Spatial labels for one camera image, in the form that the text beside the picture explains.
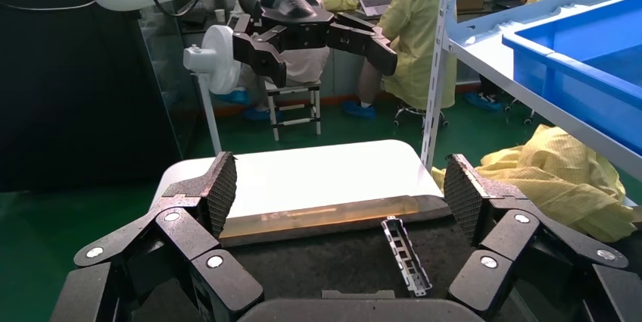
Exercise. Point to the chrome office chair base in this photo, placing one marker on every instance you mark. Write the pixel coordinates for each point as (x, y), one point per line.
(419, 111)

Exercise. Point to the perforated grey shelf post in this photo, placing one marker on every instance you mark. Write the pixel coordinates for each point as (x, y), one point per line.
(441, 58)

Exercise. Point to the silver metal bracket part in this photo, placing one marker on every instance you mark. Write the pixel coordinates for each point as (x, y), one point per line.
(420, 284)

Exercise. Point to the black foam mat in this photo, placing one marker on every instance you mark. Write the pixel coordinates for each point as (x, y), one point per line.
(326, 264)

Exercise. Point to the yellow mesh cloth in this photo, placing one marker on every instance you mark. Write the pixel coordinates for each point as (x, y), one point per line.
(556, 184)

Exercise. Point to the small white cup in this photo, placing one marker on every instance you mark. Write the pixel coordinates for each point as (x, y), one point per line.
(219, 15)

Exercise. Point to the blue shoe cover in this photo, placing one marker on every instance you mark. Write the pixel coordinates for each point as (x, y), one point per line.
(481, 101)
(233, 96)
(258, 114)
(358, 110)

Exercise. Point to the white standing fan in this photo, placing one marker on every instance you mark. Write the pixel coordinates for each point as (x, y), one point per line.
(220, 58)

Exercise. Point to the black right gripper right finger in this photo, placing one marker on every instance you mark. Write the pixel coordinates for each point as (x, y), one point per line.
(511, 232)

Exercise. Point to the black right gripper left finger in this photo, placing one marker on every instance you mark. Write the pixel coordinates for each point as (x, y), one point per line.
(185, 232)

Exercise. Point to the blue plastic bin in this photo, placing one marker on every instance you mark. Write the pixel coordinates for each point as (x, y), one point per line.
(577, 84)

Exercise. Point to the person in white shirt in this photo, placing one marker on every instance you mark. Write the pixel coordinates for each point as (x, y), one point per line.
(306, 66)

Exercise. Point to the white step stool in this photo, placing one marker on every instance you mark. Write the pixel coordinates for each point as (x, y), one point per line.
(293, 90)

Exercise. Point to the black partition panel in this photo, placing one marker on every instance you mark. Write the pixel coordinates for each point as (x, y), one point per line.
(75, 99)

